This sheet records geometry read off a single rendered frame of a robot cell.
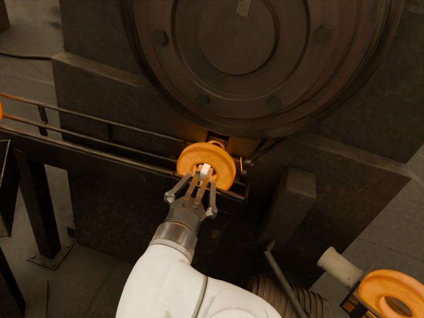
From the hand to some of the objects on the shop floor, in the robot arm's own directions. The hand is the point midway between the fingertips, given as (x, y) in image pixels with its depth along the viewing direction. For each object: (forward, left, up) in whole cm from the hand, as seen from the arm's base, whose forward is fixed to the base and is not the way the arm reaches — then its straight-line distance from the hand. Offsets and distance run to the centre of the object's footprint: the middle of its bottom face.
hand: (206, 168), depth 75 cm
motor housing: (-18, -31, -74) cm, 83 cm away
